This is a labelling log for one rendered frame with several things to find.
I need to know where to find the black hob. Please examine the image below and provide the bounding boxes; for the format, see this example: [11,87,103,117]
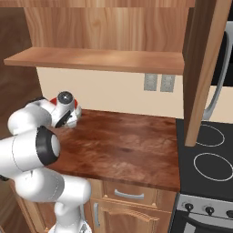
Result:
[175,118,233,202]

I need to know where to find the silver drawer handle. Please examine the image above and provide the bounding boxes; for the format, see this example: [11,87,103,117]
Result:
[114,188,146,201]

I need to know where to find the grey wall outlet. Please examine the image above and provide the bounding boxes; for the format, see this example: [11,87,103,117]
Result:
[143,73,158,92]
[159,74,177,93]

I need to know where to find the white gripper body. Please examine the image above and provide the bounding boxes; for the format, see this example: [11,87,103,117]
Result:
[59,104,83,130]

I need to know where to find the open wooden wall cabinet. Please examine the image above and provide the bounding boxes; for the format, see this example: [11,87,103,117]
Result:
[3,0,196,76]

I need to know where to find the wooden wall cabinet door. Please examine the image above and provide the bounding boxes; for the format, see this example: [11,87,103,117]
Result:
[182,0,233,147]

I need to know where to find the silver microwave handle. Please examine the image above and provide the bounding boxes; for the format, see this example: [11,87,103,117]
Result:
[202,30,233,121]

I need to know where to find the silver oven door handle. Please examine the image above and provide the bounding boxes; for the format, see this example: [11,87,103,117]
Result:
[180,211,233,233]

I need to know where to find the wooden base cupboard door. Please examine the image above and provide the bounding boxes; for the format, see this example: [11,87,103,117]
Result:
[89,197,173,233]

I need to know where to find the silver oven front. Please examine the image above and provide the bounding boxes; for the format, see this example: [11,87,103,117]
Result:
[167,193,233,233]

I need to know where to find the tall dark wooden panel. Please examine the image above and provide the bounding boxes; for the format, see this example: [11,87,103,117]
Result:
[0,6,44,141]

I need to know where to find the wooden drawer front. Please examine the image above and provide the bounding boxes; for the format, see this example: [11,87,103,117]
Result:
[102,180,159,207]

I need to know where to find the red bowl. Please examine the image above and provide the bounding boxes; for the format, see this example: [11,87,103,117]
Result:
[49,96,80,107]

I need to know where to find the silver cupboard door handle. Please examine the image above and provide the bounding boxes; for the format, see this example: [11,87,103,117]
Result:
[93,202,101,228]

